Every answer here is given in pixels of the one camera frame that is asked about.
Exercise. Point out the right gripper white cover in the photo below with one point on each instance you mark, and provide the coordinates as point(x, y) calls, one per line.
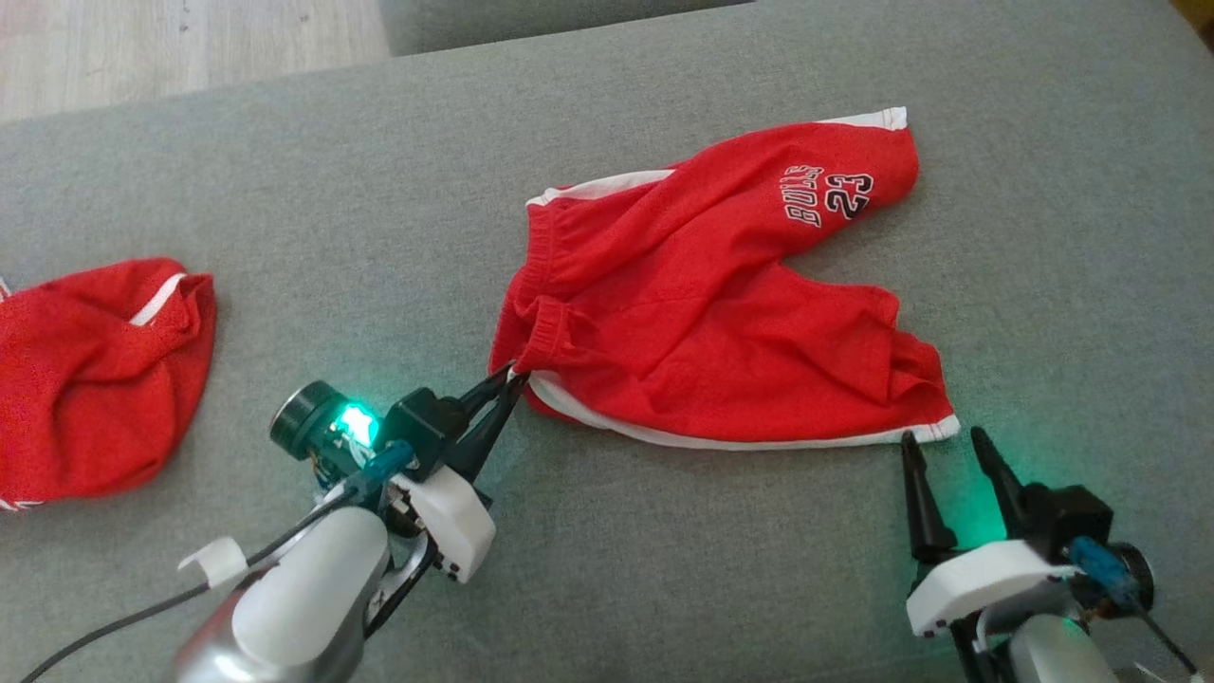
point(977, 579)

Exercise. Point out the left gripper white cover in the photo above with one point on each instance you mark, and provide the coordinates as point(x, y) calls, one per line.
point(455, 522)

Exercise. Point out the red Bulls 23 shorts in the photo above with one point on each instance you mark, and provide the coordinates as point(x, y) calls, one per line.
point(702, 323)

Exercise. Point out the red basketball jersey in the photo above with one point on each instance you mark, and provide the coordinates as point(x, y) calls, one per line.
point(85, 389)

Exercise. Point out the grey sofa seat cushion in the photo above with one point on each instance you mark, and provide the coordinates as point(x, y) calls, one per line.
point(531, 19)

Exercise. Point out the yellow sofa backrest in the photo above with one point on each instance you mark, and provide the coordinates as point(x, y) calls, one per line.
point(1197, 17)

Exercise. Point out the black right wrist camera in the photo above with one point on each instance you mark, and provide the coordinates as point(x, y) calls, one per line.
point(1114, 574)

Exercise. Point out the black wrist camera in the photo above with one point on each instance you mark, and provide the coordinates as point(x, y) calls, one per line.
point(1114, 574)
point(318, 422)

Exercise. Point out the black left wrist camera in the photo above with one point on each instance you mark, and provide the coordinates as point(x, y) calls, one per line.
point(318, 422)

